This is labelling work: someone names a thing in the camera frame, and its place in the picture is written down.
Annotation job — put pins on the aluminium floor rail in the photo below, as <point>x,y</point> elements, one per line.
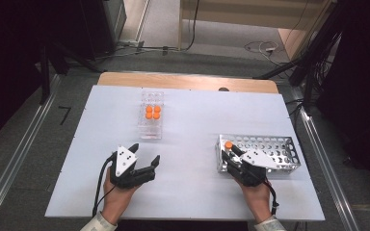
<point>311,134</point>
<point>29,128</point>

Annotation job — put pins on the black metal stand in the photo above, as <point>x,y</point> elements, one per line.
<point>45,77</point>

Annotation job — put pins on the beige wooden furniture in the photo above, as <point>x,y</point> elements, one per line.
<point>237,12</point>

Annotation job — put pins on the clear plastic tube rack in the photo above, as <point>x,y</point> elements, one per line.
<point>151,128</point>

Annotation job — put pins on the dark table grommet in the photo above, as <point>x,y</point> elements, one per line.
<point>224,89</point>

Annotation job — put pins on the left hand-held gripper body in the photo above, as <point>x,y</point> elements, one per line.
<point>124,160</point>

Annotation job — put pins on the person's dark clothing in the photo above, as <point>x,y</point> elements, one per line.
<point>179,226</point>

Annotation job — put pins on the perforated metal tube rack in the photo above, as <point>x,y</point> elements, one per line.
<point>279,147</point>

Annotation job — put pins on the dark curtain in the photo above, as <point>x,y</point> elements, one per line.
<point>366,80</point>
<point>6,64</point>

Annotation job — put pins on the black cabinet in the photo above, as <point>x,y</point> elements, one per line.
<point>99,25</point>

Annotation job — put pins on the person's right hand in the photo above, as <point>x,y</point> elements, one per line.
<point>257,200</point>

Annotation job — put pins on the person's left hand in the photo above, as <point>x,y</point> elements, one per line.
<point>117,202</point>

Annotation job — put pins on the white table board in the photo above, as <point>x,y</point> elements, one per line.
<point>189,112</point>

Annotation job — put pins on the wooden table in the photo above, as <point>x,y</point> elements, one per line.
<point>173,82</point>

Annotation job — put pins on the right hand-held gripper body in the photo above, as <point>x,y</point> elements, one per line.
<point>247,173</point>

